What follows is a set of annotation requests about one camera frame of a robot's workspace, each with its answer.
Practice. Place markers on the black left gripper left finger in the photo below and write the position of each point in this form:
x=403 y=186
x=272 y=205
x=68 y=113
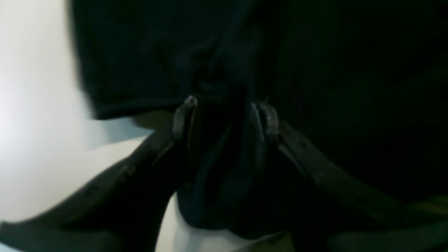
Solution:
x=121 y=209

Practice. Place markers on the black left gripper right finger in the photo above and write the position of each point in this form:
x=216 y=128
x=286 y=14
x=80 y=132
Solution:
x=405 y=229

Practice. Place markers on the black t-shirt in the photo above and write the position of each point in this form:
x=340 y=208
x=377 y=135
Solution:
x=364 y=80

